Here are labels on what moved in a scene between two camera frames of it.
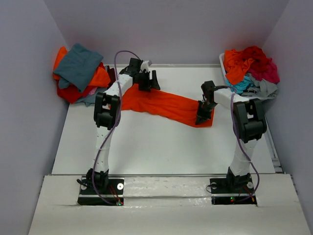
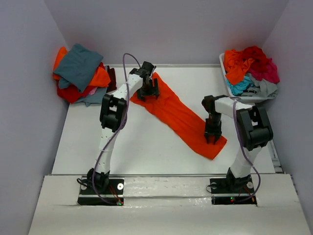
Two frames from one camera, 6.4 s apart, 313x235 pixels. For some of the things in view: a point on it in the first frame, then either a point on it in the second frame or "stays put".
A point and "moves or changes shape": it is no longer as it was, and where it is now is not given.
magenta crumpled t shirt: x=270 y=73 stays put
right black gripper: x=202 y=117 → x=209 y=131
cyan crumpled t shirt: x=241 y=86 stays put
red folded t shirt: x=72 y=94 stays put
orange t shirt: x=169 y=105 moves or changes shape
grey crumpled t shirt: x=261 y=90 stays put
